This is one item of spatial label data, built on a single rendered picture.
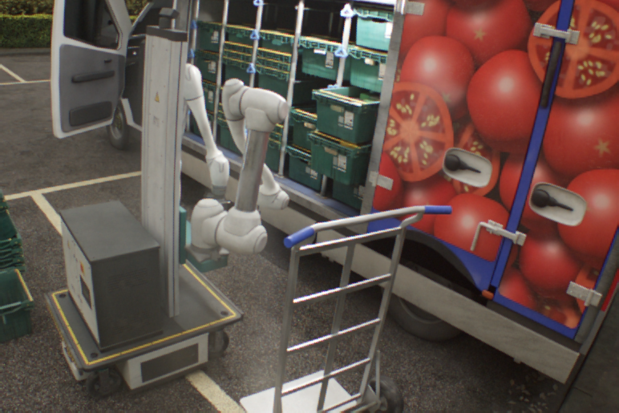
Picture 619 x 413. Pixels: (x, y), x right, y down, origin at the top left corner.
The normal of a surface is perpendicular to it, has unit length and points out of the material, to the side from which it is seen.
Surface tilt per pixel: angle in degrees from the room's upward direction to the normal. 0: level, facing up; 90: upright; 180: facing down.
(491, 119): 90
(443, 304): 90
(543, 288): 90
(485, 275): 90
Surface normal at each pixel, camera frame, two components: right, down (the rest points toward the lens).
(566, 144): -0.67, 0.18
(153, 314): 0.66, 0.34
